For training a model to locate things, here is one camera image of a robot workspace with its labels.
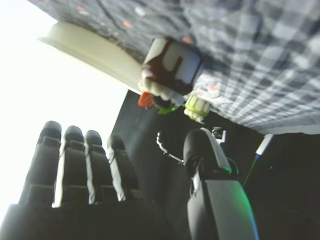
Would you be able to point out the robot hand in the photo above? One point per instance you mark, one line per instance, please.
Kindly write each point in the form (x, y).
(82, 215)

